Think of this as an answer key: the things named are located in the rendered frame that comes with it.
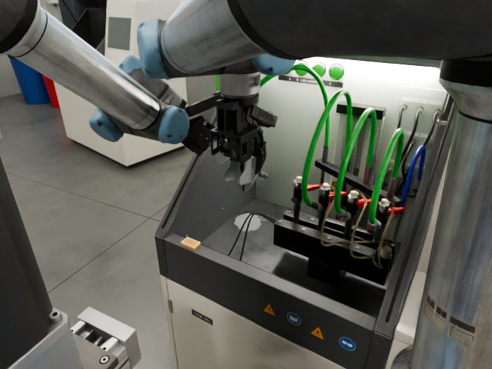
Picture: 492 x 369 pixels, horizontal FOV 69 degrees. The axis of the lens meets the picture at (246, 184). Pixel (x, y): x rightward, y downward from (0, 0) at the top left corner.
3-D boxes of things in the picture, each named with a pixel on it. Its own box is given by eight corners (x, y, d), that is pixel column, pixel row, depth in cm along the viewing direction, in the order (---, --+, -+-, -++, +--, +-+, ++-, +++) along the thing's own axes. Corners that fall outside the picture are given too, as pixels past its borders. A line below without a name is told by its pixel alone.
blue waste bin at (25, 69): (13, 102, 599) (-2, 53, 563) (45, 94, 646) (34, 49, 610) (36, 107, 575) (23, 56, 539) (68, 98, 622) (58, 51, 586)
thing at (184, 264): (168, 279, 115) (163, 239, 107) (178, 271, 118) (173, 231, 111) (362, 377, 85) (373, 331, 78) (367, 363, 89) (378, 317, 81)
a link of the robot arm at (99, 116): (114, 126, 71) (145, 86, 75) (77, 117, 76) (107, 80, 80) (135, 150, 77) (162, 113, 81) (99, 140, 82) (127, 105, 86)
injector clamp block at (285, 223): (271, 261, 116) (274, 222, 109) (286, 245, 124) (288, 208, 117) (379, 304, 100) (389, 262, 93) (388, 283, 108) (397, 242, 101)
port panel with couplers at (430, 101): (378, 183, 117) (397, 87, 103) (381, 179, 120) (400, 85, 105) (422, 193, 111) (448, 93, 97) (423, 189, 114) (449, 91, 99)
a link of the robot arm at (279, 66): (232, 83, 49) (208, 69, 58) (303, 76, 53) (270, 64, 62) (231, 19, 45) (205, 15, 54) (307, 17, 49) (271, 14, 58)
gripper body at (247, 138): (209, 158, 71) (206, 97, 65) (234, 144, 77) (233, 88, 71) (242, 167, 67) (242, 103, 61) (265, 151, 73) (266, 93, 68)
